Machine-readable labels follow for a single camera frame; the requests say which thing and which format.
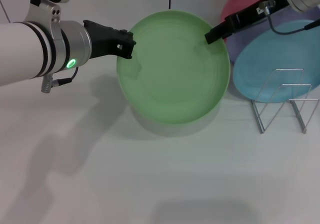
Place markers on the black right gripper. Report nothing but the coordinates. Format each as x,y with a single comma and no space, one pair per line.
250,15

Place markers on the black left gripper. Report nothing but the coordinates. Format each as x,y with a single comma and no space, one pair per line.
102,42

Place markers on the green plate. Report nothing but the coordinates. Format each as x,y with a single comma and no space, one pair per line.
175,74

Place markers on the pink plate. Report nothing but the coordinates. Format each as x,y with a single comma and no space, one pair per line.
240,1

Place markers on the blue plate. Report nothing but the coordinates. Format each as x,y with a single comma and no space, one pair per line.
260,71

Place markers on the purple plate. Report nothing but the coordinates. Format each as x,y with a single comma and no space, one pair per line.
285,17

